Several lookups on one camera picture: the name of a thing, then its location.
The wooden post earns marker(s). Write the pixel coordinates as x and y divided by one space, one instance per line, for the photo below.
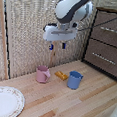
53 57
3 34

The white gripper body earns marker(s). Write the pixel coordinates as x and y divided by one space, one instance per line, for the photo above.
59 34

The dark brown drawer cabinet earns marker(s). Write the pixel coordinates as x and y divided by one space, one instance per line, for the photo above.
98 8

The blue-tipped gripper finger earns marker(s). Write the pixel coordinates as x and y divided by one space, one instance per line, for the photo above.
64 45
51 46

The bamboo screen panel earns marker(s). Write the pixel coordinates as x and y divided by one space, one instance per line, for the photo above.
29 32
76 52

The pink mug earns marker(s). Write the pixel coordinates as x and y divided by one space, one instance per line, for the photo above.
42 74

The white patterned plate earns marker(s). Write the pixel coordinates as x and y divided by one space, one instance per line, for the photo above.
4 102

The yellow block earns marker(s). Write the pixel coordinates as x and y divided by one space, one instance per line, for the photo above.
61 75

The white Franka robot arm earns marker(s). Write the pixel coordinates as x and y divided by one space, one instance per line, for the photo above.
69 6

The grey rounded object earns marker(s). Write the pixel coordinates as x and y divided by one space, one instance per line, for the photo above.
112 116

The blue mug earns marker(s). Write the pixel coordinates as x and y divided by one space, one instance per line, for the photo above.
74 80

